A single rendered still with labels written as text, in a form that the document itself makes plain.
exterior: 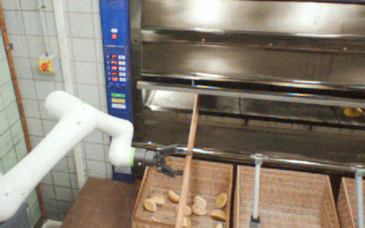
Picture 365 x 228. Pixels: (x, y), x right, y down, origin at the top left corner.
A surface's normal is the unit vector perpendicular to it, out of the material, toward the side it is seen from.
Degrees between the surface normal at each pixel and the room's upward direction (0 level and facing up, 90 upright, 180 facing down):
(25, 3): 90
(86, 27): 90
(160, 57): 70
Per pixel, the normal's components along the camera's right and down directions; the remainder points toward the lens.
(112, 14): -0.22, 0.46
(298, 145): -0.21, 0.13
